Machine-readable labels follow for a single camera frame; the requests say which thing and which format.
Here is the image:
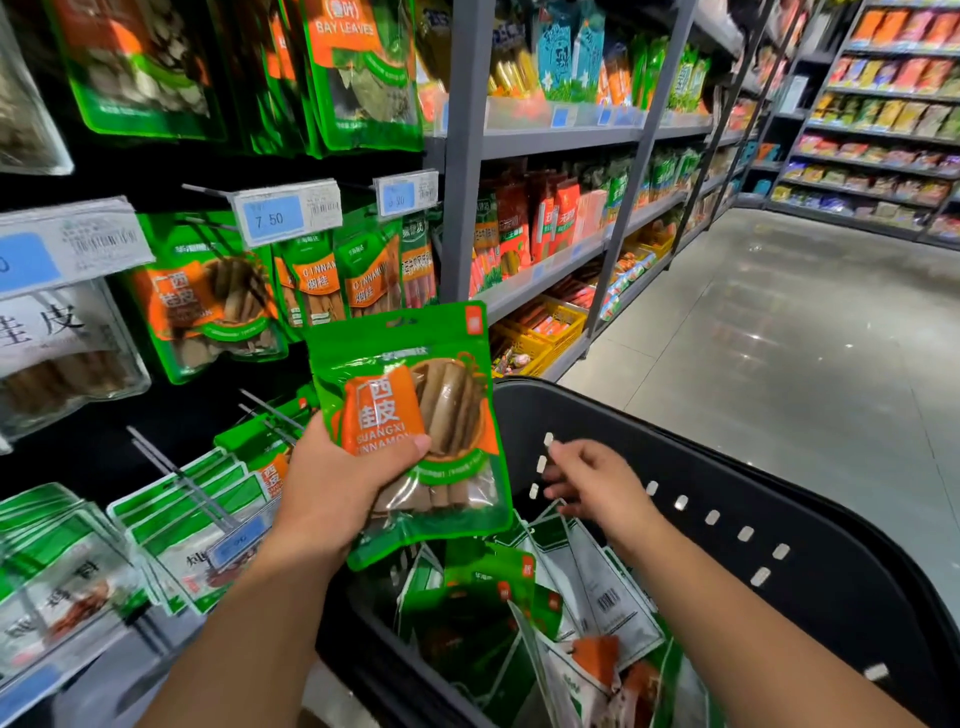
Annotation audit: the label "person's left forearm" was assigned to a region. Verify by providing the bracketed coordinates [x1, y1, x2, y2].
[138, 547, 354, 728]

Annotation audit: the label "blue white price tag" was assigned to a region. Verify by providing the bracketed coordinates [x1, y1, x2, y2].
[202, 502, 276, 572]
[372, 168, 441, 222]
[0, 196, 156, 300]
[228, 178, 345, 251]

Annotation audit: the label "gray metal shelving unit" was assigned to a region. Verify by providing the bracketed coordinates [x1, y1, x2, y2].
[750, 0, 960, 249]
[442, 0, 782, 384]

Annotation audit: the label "row of green snack packets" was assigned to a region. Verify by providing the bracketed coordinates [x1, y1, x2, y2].
[630, 30, 710, 114]

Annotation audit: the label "row of clear green-top packets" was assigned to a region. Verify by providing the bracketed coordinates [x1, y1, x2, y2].
[0, 483, 152, 707]

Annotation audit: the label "row of green white packets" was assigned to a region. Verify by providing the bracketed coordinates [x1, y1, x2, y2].
[108, 447, 279, 614]

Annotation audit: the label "row of red orange packets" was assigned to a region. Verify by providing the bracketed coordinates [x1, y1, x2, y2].
[472, 168, 609, 297]

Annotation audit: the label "green white-slice packets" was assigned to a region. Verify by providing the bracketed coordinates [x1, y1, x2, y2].
[42, 0, 227, 141]

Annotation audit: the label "green leaf packets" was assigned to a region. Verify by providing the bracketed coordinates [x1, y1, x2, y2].
[240, 0, 426, 158]

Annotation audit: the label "person's left hand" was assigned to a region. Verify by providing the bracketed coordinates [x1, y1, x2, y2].
[267, 408, 432, 579]

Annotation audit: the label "yellow display trays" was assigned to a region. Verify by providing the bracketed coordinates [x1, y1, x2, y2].
[492, 292, 590, 380]

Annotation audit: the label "green cinnamon stick packet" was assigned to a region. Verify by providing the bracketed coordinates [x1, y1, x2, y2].
[306, 300, 516, 572]

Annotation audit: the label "black shopping basket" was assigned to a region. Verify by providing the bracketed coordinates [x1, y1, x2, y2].
[315, 378, 960, 728]

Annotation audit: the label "pile of packets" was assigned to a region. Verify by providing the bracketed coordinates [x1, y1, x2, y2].
[348, 510, 714, 728]

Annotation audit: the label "clear white-slice packets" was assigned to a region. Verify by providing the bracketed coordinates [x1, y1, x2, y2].
[0, 0, 74, 177]

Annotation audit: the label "rows of colourful packaged goods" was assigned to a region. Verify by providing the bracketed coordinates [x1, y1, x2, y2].
[765, 0, 960, 239]

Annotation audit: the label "row of teal yellow packets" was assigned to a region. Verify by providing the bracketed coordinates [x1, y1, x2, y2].
[487, 0, 632, 107]

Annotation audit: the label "person's right forearm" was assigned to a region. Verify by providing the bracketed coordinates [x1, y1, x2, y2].
[607, 510, 909, 728]

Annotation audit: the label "green orange Guangxi cinnamon bags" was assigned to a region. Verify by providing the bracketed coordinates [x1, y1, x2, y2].
[127, 210, 290, 386]
[274, 207, 440, 329]

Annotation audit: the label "clear cinnamon packets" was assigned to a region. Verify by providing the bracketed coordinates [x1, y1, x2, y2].
[0, 277, 152, 440]

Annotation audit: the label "person's right hand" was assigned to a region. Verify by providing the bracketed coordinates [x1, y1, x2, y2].
[540, 438, 665, 557]

